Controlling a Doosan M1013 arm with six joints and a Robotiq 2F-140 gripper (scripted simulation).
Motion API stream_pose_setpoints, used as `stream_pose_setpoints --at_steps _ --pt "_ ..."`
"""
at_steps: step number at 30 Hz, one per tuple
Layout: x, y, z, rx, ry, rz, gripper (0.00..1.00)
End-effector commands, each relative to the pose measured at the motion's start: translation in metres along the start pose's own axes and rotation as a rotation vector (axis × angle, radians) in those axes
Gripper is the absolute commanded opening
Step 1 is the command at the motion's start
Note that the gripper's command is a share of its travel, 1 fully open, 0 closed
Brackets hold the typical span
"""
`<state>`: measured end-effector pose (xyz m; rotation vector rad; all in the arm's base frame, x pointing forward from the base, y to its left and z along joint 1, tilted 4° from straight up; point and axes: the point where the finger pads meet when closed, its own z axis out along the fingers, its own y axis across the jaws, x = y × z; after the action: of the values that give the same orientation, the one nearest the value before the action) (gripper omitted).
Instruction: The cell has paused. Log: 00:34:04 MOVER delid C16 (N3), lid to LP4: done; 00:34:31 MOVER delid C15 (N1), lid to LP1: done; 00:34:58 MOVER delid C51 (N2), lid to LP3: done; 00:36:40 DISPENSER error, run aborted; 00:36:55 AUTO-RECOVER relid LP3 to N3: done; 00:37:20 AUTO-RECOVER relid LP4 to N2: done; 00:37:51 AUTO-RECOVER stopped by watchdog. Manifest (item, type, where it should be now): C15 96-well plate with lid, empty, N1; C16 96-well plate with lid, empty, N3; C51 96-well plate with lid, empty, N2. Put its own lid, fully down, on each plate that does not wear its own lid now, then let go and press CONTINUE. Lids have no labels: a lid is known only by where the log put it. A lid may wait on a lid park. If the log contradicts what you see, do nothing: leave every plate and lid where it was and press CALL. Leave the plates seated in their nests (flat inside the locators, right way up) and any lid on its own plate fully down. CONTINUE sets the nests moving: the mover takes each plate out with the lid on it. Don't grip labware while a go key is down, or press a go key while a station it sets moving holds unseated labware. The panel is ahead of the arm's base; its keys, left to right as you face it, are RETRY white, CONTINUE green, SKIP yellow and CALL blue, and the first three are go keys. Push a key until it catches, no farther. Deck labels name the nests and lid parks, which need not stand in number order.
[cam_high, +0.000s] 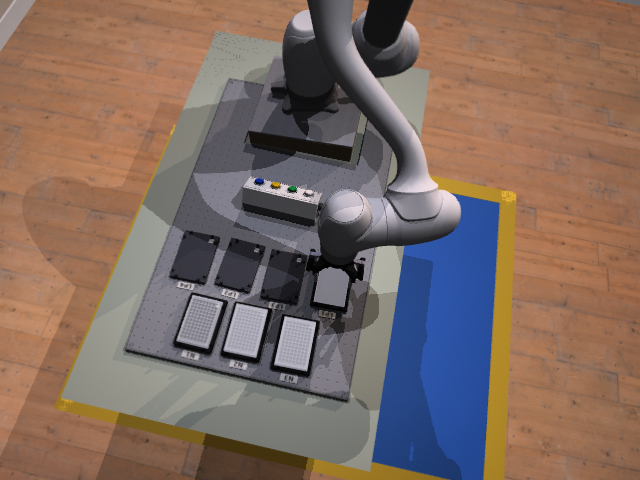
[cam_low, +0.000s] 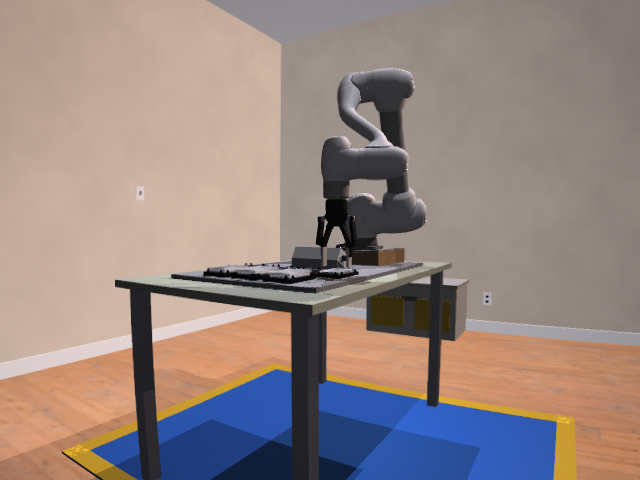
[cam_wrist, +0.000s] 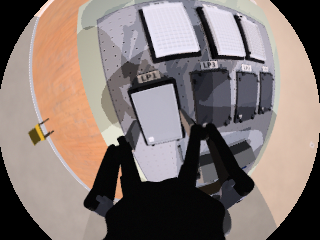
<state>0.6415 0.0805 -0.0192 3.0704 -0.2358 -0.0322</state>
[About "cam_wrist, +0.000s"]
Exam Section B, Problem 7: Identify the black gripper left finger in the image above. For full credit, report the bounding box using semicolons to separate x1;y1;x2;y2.
83;120;147;221

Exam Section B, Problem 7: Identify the grey button panel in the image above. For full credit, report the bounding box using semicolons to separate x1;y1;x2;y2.
178;142;256;184

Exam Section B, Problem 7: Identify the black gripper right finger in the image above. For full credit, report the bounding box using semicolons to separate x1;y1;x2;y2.
166;109;255;220

